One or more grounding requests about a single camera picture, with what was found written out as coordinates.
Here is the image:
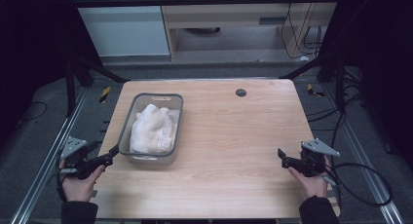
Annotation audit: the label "grey plastic basket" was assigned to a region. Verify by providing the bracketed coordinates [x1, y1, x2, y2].
[118, 92, 185, 166]

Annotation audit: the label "aluminium floor rail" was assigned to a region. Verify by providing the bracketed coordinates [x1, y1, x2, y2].
[322, 83, 406, 224]
[10, 87, 90, 224]

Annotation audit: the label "black hanging desk cables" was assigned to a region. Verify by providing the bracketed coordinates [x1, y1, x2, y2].
[280, 2, 325, 60]

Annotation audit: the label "white cabinet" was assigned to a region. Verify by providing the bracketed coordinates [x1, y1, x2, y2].
[68, 0, 171, 58]

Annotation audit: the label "black floor cables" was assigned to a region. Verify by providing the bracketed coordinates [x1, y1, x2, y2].
[305, 67, 369, 154]

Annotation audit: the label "person's right hand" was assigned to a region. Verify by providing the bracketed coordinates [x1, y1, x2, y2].
[286, 155, 333, 200]

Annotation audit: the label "thin black floor cable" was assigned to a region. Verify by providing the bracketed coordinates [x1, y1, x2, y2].
[18, 100, 49, 124]

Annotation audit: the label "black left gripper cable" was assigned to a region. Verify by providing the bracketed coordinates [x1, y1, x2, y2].
[56, 149, 68, 203]

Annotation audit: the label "light wooden desk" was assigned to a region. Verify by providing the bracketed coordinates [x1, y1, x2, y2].
[157, 0, 343, 61]

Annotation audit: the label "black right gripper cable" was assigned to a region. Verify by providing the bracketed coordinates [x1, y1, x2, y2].
[323, 162, 394, 207]

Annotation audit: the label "yellow black striped tape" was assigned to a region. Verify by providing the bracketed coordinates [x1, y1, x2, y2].
[98, 86, 112, 104]
[306, 83, 326, 98]

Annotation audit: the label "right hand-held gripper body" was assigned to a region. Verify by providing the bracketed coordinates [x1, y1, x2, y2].
[293, 137, 342, 178]

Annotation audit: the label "person's left hand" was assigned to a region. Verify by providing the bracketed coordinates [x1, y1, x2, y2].
[58, 159, 107, 203]

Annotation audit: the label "dark curtain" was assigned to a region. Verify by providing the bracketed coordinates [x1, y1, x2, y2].
[319, 0, 413, 171]
[0, 0, 103, 150]

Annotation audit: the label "black horizontal frame bar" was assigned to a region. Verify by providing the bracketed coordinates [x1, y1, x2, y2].
[69, 0, 343, 9]

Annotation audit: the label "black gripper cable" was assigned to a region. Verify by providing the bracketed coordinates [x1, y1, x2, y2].
[323, 162, 394, 207]
[56, 149, 68, 203]

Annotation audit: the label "white cloth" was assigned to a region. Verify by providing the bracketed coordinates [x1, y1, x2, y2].
[129, 103, 179, 155]

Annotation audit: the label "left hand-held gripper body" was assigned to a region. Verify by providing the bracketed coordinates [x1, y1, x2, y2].
[59, 135, 105, 180]

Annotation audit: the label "black frame stand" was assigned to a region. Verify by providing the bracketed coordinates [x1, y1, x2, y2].
[63, 56, 131, 119]
[278, 54, 347, 115]

